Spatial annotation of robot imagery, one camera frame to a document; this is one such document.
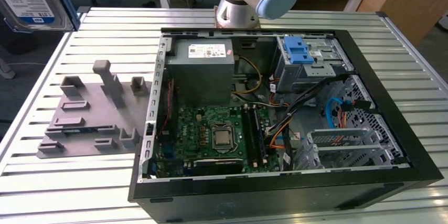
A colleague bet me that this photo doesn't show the orange wires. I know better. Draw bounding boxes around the orange wires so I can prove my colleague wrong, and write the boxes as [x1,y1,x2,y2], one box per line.
[269,123,293,151]

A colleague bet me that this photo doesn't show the blue data wire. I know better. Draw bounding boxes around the blue data wire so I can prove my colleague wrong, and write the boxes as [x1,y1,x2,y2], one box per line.
[325,98,351,130]

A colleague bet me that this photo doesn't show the metal disk bay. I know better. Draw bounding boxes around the metal disk bay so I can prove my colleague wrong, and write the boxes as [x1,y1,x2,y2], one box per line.
[293,128,403,169]

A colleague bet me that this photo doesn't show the silver CPU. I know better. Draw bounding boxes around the silver CPU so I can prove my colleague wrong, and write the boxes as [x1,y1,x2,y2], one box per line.
[212,129,233,148]

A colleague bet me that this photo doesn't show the green motherboard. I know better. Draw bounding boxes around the green motherboard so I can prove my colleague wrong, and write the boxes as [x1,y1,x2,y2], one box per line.
[153,104,281,177]

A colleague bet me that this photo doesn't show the black RAM stick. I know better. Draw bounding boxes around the black RAM stick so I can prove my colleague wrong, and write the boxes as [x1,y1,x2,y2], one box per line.
[251,105,269,163]

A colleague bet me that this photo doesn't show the black graphics card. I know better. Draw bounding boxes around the black graphics card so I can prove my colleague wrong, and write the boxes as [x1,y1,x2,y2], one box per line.
[184,157,244,176]

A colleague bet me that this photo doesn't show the black PC case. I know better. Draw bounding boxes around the black PC case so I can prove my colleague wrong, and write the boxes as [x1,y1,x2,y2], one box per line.
[128,27,444,223]

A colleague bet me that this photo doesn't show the metal optical drive cage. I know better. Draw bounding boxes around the metal optical drive cage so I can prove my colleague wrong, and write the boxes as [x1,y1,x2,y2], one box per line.
[275,35,355,93]

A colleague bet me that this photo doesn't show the yellow wires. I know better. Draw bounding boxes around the yellow wires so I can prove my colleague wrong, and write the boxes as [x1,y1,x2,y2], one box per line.
[232,56,263,95]

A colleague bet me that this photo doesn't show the orange black power wire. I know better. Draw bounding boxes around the orange black power wire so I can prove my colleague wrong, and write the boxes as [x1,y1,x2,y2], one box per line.
[337,100,372,130]

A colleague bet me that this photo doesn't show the white table leg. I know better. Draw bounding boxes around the white table leg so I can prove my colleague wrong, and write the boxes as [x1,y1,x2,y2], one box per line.
[0,56,17,80]

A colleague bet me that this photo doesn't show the grey parts rack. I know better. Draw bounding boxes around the grey parts rack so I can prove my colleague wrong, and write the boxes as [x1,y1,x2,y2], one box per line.
[36,60,155,161]

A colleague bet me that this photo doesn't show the grey power supply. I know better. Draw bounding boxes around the grey power supply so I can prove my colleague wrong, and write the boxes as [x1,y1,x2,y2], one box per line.
[165,39,235,108]

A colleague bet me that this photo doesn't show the red wire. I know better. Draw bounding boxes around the red wire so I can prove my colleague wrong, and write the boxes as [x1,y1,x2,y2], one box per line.
[165,79,175,120]

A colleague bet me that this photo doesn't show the blue drive latch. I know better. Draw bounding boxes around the blue drive latch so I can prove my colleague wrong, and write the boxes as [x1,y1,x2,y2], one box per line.
[283,36,316,65]

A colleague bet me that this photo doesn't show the black cable bundle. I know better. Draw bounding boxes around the black cable bundle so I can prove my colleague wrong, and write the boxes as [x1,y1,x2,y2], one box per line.
[265,74,351,135]

